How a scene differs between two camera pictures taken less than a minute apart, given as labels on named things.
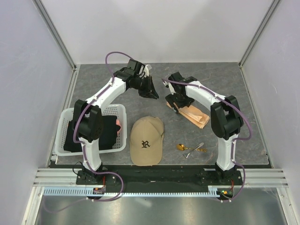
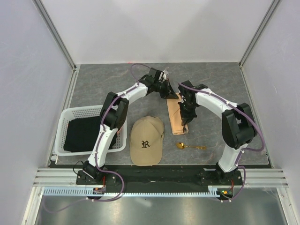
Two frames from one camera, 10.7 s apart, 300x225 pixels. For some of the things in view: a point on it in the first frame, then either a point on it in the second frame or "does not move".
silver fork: [183, 156] -> [184, 130]
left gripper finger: [152, 94] -> [172, 96]
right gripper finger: [186, 102] -> [189, 120]
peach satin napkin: [192, 115] -> [175, 116]
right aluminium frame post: [267, 15] does not move
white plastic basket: [66, 115] does not move
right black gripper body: [181, 96] -> [189, 108]
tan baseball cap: [146, 138] does not move
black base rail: [122, 176] does not move
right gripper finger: [169, 98] -> [183, 116]
